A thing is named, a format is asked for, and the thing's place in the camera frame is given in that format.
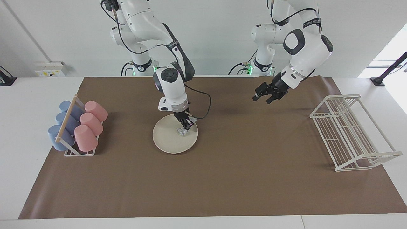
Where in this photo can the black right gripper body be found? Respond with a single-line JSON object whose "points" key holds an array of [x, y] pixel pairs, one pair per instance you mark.
{"points": [[181, 114]]}

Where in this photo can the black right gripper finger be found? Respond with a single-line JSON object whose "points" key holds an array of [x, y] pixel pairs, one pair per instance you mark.
{"points": [[190, 122], [183, 124]]}

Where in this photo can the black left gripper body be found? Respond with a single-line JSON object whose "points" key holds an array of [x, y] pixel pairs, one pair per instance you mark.
{"points": [[279, 85]]}

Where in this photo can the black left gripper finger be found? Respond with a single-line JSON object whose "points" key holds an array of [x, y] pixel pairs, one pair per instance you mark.
{"points": [[262, 90], [273, 98]]}

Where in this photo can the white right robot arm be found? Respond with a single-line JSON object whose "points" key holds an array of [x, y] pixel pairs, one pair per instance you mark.
{"points": [[171, 89]]}

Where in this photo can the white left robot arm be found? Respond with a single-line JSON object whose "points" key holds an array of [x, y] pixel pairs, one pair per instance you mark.
{"points": [[308, 51]]}

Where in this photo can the cream round plate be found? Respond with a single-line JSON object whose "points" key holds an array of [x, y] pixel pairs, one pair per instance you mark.
{"points": [[168, 140]]}

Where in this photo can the brown table mat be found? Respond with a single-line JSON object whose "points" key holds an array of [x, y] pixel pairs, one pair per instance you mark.
{"points": [[238, 184]]}

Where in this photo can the pink plastic cup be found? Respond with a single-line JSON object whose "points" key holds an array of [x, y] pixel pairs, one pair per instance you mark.
{"points": [[92, 123], [86, 138], [96, 110]]}

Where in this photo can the blue plastic cup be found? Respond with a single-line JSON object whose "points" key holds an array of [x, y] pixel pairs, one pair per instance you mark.
{"points": [[71, 122], [75, 110], [55, 138]]}

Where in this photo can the wooden white cup rack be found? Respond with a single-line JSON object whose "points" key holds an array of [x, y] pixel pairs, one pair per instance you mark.
{"points": [[66, 120]]}

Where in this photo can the black table clamp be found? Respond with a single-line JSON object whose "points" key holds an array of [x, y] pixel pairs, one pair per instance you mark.
{"points": [[6, 79]]}

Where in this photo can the white wall socket box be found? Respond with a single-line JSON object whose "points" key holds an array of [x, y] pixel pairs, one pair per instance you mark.
{"points": [[51, 69]]}

